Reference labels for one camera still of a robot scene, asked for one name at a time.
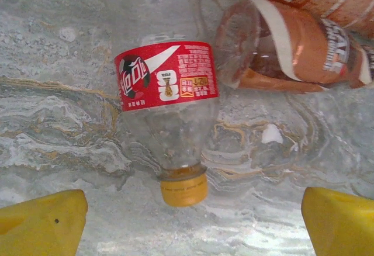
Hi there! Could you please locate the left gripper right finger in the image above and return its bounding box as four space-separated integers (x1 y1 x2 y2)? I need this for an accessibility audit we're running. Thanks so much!
302 187 374 256

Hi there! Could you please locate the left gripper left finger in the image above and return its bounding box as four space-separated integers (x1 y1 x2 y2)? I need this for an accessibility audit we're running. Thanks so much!
0 189 88 256

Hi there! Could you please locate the cola bottle red label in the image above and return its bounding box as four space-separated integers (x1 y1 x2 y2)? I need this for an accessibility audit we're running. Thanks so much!
113 32 220 207

